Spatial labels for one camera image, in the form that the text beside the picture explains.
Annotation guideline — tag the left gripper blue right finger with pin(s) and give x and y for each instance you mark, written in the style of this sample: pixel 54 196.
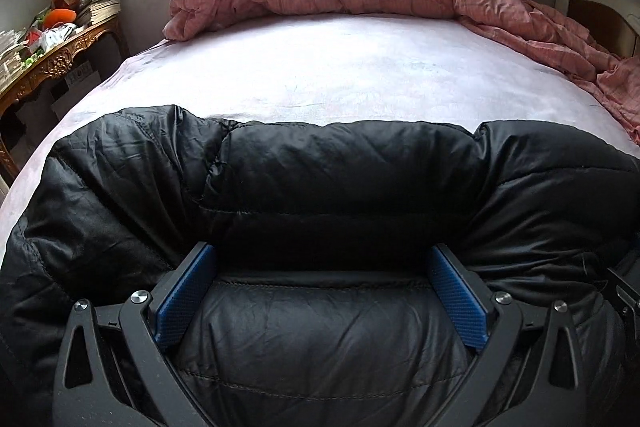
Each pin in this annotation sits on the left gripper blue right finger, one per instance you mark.
pixel 550 388

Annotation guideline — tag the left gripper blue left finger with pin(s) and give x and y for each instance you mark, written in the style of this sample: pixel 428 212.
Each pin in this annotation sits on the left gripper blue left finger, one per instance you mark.
pixel 113 367

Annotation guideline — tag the black quilted down jacket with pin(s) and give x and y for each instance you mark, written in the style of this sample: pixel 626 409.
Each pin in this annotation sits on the black quilted down jacket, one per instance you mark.
pixel 319 312

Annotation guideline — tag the wooden bed headboard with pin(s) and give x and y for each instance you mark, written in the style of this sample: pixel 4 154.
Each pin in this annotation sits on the wooden bed headboard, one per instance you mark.
pixel 614 24

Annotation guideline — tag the carved wooden side table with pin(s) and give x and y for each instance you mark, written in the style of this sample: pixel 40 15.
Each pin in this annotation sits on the carved wooden side table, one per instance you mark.
pixel 104 45

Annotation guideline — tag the stack of papers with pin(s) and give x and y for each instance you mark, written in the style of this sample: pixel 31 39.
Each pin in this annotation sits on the stack of papers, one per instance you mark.
pixel 11 62

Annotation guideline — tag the orange plush toy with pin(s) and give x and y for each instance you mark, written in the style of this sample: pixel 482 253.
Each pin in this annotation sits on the orange plush toy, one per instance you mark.
pixel 58 16

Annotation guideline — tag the small stack of books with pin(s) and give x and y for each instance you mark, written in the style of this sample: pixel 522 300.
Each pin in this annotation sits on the small stack of books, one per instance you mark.
pixel 96 11

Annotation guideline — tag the pink rumpled duvet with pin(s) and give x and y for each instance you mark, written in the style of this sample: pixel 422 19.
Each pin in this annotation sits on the pink rumpled duvet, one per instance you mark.
pixel 535 30

